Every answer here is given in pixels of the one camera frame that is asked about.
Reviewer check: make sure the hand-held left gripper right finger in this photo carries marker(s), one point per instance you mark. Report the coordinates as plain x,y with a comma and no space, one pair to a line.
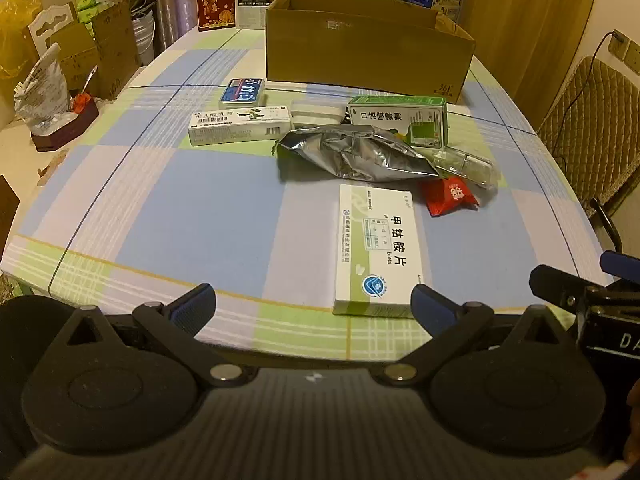
425,305

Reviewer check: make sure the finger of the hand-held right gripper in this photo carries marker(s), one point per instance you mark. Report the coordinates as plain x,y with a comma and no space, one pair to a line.
620,264
555,285

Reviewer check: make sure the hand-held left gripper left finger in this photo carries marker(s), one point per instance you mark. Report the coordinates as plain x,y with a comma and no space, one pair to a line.
192,304

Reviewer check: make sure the white tablet medicine box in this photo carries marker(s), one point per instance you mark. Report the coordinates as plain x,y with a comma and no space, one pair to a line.
380,250

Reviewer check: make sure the red snack packet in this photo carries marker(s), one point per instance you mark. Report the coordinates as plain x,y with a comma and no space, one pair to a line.
447,195

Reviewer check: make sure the clear plastic packaging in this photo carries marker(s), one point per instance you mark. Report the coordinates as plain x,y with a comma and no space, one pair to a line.
470,167

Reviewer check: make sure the silver foil bag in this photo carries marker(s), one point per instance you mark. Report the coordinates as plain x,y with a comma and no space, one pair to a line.
350,152

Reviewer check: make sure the long white ointment box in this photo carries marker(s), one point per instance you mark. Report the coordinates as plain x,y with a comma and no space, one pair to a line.
235,127

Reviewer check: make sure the green and white spray box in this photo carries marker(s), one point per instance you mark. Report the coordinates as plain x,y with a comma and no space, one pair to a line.
380,117

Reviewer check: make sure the blue dental floss box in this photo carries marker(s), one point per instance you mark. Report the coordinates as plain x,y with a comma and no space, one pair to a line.
242,92

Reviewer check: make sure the white packet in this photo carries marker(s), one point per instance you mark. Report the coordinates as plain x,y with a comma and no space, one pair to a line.
315,115

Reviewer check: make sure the brown cardboard box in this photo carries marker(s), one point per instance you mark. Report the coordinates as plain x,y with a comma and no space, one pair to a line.
370,60

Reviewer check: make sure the person's right forearm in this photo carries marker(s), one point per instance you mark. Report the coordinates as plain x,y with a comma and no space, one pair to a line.
634,420

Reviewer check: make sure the chair with quilted cushion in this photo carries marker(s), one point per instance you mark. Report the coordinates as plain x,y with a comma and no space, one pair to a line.
595,130

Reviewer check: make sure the dark red tray box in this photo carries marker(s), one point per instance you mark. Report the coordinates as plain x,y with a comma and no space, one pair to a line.
65,127

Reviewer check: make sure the white crumpled plastic bag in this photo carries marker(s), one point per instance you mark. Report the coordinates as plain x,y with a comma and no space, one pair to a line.
42,90

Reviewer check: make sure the brown cardboard carton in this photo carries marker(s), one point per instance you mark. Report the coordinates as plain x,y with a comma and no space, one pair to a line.
75,60
117,50

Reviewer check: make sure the metal bucket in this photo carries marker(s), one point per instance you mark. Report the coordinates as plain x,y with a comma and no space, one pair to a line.
145,40

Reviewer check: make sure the black bag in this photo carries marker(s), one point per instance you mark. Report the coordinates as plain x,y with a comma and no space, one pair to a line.
144,4

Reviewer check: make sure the red gift box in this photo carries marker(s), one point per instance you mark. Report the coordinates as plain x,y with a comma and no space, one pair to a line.
215,0

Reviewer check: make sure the white cardboard holder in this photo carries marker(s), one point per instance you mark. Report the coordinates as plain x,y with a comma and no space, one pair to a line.
50,22

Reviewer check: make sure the small green packets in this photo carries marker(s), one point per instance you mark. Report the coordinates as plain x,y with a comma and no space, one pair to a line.
95,2

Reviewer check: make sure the yellow plastic bag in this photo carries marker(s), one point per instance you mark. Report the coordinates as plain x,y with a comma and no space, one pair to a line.
15,25

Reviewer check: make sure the wall socket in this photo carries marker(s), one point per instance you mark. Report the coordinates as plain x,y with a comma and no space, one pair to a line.
625,47

